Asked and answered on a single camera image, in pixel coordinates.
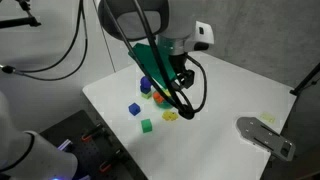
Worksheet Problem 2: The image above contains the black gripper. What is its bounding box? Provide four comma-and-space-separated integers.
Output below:
169, 53, 195, 90

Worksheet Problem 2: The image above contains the yellow toy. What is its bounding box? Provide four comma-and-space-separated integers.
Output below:
162, 111, 178, 121

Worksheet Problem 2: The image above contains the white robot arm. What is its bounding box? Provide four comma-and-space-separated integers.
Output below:
0, 0, 214, 180

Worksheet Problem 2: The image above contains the orange toy in bowl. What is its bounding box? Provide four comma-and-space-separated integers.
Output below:
153, 92, 164, 103

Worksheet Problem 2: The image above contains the green plastic board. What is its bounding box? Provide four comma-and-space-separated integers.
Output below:
133, 43, 176, 88

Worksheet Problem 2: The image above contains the purple ball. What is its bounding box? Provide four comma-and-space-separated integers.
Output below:
140, 76, 152, 88

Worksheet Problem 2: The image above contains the light green stacked cube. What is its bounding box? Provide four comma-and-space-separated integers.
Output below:
141, 92, 152, 99

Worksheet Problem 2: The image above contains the dark blue stacked cube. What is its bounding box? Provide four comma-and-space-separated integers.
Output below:
140, 85, 151, 94

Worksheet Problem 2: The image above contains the grey metal mounting plate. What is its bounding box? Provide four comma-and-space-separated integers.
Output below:
236, 117, 296, 161

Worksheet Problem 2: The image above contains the yellow sticky note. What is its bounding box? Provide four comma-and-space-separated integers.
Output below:
260, 113, 275, 123

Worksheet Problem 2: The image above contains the red black clamp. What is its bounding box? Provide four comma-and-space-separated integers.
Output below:
81, 124, 103, 142
99, 150, 121, 173

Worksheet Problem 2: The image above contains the black tripod leg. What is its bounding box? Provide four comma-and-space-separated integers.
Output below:
290, 63, 320, 96

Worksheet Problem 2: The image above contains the red black clamp lower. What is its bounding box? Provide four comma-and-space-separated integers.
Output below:
99, 150, 121, 173

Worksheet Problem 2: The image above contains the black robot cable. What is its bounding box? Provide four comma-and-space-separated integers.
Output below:
99, 0, 208, 121

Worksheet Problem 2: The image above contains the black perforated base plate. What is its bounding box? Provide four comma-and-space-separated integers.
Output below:
41, 110, 148, 180

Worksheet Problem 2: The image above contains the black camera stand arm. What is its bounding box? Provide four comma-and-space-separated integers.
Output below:
0, 0, 41, 29

